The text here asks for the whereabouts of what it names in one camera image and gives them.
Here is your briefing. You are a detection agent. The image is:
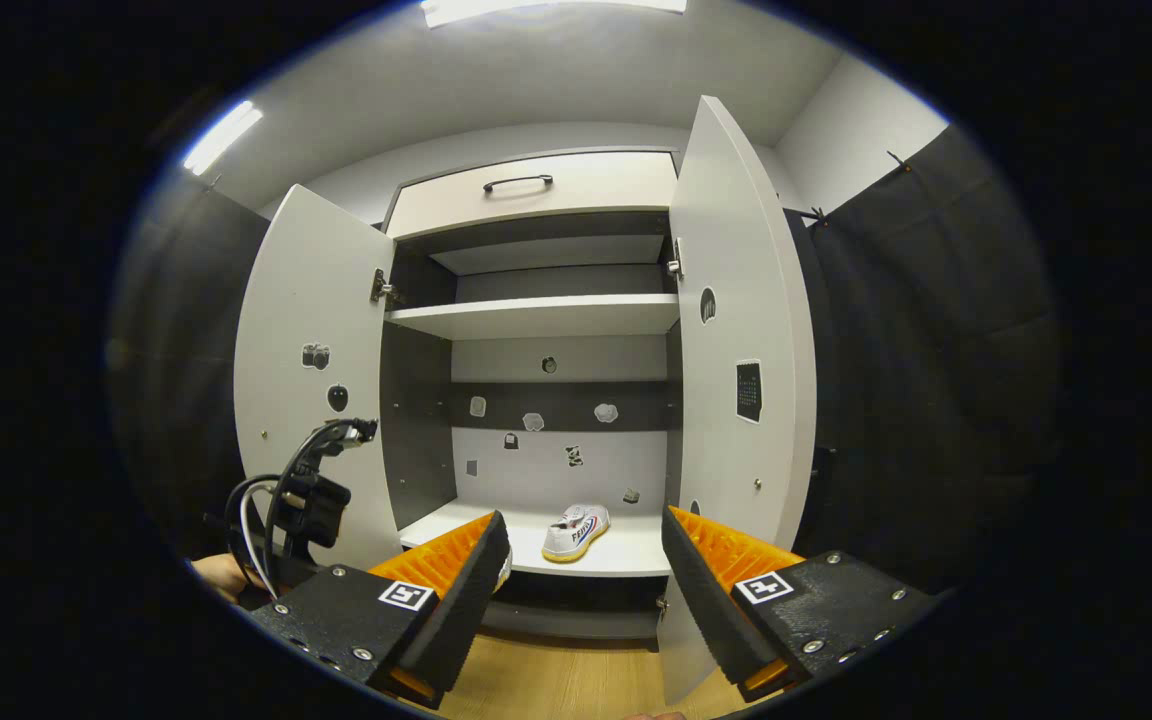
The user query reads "white cabinet door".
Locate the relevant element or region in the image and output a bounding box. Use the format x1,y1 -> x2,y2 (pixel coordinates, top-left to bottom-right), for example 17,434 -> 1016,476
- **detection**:
233,183 -> 407,571
656,95 -> 819,706

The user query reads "cream cabinet drawer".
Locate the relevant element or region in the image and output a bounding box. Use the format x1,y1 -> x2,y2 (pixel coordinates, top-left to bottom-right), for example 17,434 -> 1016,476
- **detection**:
384,150 -> 679,241

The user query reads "white cable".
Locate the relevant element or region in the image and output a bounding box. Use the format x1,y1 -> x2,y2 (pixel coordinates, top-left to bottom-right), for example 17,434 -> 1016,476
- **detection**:
239,483 -> 282,599

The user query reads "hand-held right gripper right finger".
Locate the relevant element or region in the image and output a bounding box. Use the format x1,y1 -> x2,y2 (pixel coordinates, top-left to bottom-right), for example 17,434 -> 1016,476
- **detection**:
661,505 -> 940,703

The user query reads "black backdrop cloth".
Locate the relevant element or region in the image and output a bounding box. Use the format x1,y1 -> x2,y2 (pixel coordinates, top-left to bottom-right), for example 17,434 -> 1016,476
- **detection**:
106,125 -> 1062,601

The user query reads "white canvas shoe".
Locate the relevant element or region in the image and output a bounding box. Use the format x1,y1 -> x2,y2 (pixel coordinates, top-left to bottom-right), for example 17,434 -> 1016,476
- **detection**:
541,503 -> 612,564

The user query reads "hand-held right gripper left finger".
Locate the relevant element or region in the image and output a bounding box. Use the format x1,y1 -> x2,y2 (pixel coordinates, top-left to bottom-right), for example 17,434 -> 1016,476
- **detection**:
251,510 -> 514,709

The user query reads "small ceiling light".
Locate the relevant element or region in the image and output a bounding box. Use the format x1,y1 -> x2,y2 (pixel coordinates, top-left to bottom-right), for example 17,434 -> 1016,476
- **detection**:
183,100 -> 264,177

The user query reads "black cable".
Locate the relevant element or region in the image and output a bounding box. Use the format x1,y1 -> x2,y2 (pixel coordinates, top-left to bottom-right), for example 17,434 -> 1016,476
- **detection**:
266,418 -> 379,511

